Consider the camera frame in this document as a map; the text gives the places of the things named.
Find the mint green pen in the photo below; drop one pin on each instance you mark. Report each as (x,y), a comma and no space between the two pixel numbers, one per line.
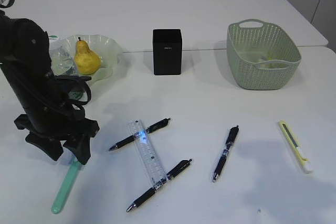
(66,186)

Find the green woven plastic basket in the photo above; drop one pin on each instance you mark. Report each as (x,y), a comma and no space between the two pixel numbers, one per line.
(247,41)

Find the clear plastic water bottle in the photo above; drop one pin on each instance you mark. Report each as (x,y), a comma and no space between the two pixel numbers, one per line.
(63,64)

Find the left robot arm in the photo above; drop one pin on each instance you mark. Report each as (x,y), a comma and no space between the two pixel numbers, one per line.
(24,40)

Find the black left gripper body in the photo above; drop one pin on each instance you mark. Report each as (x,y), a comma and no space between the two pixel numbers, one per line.
(45,98)

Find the black pen lower middle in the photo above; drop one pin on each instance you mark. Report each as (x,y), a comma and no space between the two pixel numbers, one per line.
(181,166)

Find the green wavy glass plate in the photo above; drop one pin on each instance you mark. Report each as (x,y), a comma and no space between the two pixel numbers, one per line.
(104,47)

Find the black square pen holder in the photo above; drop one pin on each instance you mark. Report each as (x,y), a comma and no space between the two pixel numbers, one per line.
(167,52)

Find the black pen right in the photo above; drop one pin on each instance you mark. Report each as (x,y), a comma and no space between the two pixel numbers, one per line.
(228,144)

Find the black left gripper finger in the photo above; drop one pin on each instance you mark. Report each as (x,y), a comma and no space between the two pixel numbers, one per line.
(80,146)
(52,148)

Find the yellow pear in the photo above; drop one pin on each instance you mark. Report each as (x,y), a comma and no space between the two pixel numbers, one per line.
(87,61)

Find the black pen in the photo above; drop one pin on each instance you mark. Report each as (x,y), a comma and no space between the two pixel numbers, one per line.
(228,144)
(152,128)
(181,166)

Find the yellow utility knife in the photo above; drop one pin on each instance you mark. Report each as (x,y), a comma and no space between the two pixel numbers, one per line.
(296,148)

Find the yellow white waste paper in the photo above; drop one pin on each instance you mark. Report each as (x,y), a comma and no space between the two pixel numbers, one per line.
(266,62)

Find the black pen upper left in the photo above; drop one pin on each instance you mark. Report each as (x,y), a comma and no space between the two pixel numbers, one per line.
(152,128)

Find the clear plastic ruler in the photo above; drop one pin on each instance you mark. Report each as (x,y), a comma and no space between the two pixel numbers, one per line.
(149,158)

